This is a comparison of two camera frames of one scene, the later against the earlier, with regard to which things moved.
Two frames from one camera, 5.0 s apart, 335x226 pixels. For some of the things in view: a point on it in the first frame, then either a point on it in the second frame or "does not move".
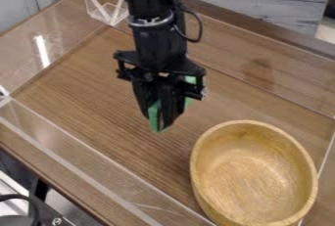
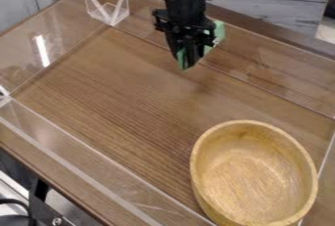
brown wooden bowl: x=252 y=176 does not move
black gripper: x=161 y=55 to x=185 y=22
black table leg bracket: x=42 y=214 does not move
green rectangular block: x=153 y=110 to x=208 y=50
